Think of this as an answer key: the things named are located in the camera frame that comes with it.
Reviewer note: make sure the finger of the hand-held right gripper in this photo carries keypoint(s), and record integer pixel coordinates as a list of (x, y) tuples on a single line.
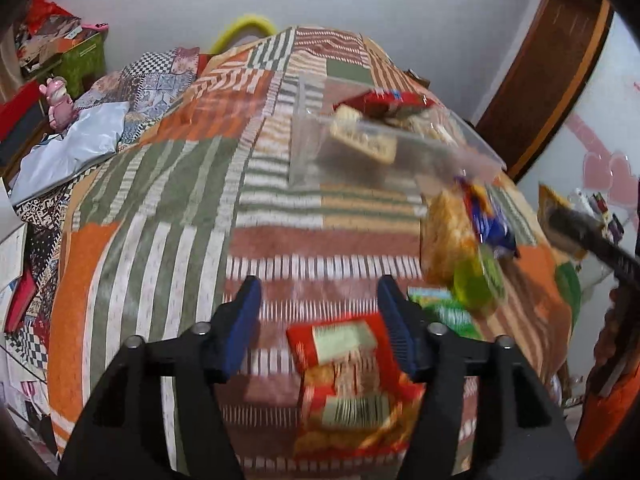
[(595, 242)]

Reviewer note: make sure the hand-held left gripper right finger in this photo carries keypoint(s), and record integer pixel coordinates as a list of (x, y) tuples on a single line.
[(395, 330)]

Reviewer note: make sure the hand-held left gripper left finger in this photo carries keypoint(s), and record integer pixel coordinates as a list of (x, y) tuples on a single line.
[(245, 330)]

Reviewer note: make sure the red peanut packet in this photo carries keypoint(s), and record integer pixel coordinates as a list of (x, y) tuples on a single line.
[(345, 385)]

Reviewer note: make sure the clear plastic container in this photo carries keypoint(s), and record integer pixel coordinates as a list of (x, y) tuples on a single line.
[(400, 145)]

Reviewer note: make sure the pale cake packet with barcode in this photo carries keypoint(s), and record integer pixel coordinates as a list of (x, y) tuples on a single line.
[(362, 140)]

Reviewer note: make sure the red packet with blue label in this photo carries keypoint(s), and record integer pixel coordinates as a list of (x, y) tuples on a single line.
[(382, 102)]

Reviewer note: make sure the white small table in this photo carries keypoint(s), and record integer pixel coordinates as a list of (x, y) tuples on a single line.
[(600, 210)]

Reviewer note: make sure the green pea packet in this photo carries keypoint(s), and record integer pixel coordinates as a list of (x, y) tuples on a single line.
[(442, 310)]

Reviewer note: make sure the green clear snack packet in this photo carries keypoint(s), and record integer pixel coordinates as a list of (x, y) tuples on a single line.
[(475, 280)]

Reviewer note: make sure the clear popcorn packet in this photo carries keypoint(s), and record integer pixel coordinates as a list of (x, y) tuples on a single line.
[(445, 240)]

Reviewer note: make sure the striped patchwork blanket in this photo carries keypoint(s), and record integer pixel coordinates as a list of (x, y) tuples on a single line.
[(200, 235)]

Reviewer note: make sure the blue snack packet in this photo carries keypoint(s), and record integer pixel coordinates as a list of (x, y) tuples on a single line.
[(487, 220)]

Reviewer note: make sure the wooden wardrobe with white doors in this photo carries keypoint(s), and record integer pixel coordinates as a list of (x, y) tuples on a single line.
[(575, 85)]

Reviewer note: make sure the white open notebook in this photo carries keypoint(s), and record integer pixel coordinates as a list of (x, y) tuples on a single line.
[(12, 255)]

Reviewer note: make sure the pale blue plastic bag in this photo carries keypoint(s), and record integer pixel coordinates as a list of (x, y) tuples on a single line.
[(70, 145)]

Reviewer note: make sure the checkered patterned quilt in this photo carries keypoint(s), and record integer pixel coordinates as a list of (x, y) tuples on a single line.
[(150, 80)]

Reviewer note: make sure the pink toy rabbit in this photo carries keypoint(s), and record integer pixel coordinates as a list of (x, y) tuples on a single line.
[(59, 105)]

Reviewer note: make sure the yellow foam tube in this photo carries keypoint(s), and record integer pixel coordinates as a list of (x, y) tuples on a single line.
[(245, 30)]

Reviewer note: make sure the red gift box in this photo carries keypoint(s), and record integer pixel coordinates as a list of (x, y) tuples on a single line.
[(20, 115)]

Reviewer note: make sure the green cardboard box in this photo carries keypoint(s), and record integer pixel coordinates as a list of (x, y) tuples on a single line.
[(82, 55)]

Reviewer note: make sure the green storage box with clutter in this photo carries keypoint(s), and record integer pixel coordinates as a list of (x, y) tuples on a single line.
[(47, 40)]

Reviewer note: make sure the red plastic bag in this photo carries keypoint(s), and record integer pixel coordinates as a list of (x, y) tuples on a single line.
[(42, 7)]

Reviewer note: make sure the pink heart wall stickers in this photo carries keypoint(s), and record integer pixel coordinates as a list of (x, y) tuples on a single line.
[(607, 170)]

